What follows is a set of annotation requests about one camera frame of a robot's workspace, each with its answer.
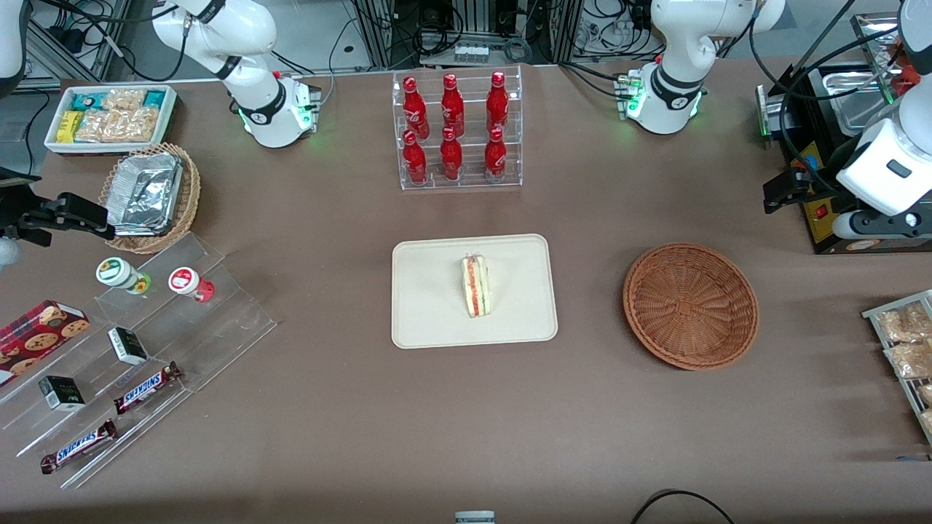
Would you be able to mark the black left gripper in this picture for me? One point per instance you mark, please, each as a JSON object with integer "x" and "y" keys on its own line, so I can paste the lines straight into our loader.
{"x": 821, "y": 172}

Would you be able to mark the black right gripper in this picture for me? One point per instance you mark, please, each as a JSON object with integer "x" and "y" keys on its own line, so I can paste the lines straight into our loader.
{"x": 16, "y": 211}

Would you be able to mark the triangle sandwich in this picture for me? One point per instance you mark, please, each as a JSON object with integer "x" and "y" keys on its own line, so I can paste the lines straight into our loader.
{"x": 475, "y": 287}

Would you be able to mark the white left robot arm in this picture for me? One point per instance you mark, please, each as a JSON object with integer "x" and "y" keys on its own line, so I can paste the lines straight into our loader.
{"x": 677, "y": 44}

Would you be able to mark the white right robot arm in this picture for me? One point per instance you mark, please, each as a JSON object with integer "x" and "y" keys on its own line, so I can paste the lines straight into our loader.
{"x": 255, "y": 29}

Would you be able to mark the aluminium foil tray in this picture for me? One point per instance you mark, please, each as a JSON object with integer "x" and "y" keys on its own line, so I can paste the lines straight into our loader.
{"x": 145, "y": 193}

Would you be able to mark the light wicker basket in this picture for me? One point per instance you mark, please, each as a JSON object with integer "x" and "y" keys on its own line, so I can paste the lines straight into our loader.
{"x": 191, "y": 196}

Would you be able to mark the brown wicker basket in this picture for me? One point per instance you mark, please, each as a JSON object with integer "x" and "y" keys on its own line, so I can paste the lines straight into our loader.
{"x": 692, "y": 306}

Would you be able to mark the tray of packaged snacks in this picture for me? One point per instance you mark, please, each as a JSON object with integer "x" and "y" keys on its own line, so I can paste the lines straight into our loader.
{"x": 877, "y": 313}

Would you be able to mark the cream plastic tray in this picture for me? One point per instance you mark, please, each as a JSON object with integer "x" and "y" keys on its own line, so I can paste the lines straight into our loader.
{"x": 429, "y": 298}

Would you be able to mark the black food warmer cabinet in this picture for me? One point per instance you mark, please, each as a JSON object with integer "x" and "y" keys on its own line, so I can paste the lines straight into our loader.
{"x": 821, "y": 225}

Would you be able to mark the green lid cup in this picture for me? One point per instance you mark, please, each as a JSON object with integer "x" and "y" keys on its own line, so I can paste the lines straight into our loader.
{"x": 116, "y": 272}

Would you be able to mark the yellow snack packet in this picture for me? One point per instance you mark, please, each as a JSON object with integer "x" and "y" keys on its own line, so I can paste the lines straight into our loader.
{"x": 70, "y": 126}

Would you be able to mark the clear cookie bag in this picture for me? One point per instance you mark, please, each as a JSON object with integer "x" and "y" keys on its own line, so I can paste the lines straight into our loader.
{"x": 116, "y": 125}
{"x": 124, "y": 100}

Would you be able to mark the red cookie box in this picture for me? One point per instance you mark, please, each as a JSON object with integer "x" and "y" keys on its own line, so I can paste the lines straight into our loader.
{"x": 36, "y": 338}

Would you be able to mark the teal snack packet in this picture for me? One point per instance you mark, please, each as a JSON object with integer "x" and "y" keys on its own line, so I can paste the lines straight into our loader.
{"x": 154, "y": 98}
{"x": 89, "y": 101}

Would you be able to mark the red lid cup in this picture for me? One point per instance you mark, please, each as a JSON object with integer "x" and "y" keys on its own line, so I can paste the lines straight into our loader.
{"x": 186, "y": 281}

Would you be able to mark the small black box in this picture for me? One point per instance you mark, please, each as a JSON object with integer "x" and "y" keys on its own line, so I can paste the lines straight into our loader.
{"x": 62, "y": 393}
{"x": 128, "y": 346}

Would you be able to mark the white snack bin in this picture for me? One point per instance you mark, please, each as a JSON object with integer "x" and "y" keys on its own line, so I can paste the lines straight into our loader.
{"x": 169, "y": 116}

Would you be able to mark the clear pastry bag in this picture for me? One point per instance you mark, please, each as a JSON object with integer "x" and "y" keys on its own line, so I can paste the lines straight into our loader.
{"x": 927, "y": 421}
{"x": 903, "y": 324}
{"x": 926, "y": 394}
{"x": 910, "y": 360}

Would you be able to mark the snickers bar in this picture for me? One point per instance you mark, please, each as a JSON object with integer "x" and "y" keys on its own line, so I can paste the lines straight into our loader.
{"x": 145, "y": 388}
{"x": 79, "y": 446}

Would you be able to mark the clear acrylic stepped display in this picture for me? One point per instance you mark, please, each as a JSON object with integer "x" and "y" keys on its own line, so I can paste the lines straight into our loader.
{"x": 218, "y": 320}

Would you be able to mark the red cola bottle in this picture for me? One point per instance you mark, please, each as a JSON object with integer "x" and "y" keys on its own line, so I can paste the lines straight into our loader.
{"x": 497, "y": 105}
{"x": 452, "y": 109}
{"x": 495, "y": 159}
{"x": 451, "y": 160}
{"x": 415, "y": 109}
{"x": 415, "y": 164}

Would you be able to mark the clear acrylic bottle rack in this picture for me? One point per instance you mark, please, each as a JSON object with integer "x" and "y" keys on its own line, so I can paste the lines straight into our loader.
{"x": 470, "y": 164}

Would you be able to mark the grey power strip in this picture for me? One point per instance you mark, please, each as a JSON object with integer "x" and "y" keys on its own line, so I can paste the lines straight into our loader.
{"x": 472, "y": 53}

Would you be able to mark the small grey device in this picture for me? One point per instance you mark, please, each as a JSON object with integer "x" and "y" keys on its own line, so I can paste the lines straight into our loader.
{"x": 475, "y": 517}

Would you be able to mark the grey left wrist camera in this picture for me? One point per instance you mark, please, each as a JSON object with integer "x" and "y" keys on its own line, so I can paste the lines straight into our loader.
{"x": 877, "y": 225}

